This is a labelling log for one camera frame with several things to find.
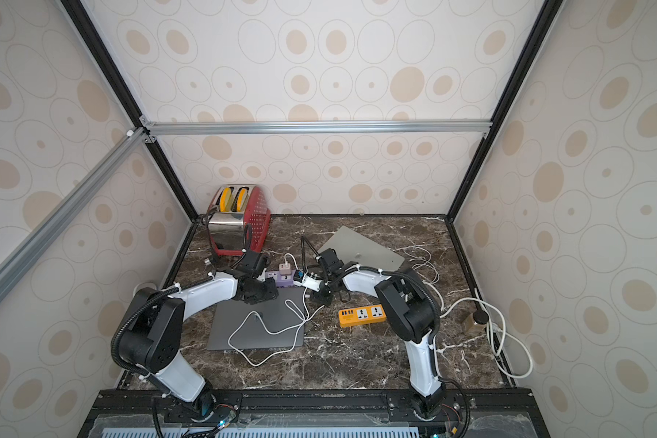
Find white cable of silver laptop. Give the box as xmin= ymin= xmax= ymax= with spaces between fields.
xmin=396 ymin=245 xmax=445 ymax=310

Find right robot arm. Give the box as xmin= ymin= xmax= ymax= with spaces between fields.
xmin=315 ymin=249 xmax=446 ymax=420

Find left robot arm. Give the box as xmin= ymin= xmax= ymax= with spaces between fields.
xmin=111 ymin=251 xmax=278 ymax=418

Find silver apple laptop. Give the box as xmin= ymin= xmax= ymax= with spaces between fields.
xmin=319 ymin=226 xmax=405 ymax=271

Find dark grey laptop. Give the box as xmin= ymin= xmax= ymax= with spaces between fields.
xmin=206 ymin=288 xmax=305 ymax=351

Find purple power strip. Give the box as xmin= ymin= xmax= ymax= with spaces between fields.
xmin=265 ymin=269 xmax=295 ymax=288

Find orange power strip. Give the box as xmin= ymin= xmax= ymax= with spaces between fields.
xmin=338 ymin=305 xmax=387 ymax=328

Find red chrome toaster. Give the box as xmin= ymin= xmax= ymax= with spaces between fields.
xmin=204 ymin=184 xmax=271 ymax=257

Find silver aluminium crossbar back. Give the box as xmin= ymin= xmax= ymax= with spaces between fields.
xmin=145 ymin=119 xmax=492 ymax=136

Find silver aluminium crossbar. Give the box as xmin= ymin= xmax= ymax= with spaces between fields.
xmin=145 ymin=119 xmax=492 ymax=136
xmin=0 ymin=127 xmax=147 ymax=304

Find silver aluminium crossbar left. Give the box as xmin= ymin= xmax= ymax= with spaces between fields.
xmin=0 ymin=127 xmax=147 ymax=304

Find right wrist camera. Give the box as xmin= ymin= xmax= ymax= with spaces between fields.
xmin=293 ymin=270 xmax=322 ymax=292

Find white orange strip power cord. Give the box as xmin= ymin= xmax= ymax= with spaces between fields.
xmin=385 ymin=296 xmax=535 ymax=380

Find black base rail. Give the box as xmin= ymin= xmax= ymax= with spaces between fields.
xmin=79 ymin=389 xmax=549 ymax=437

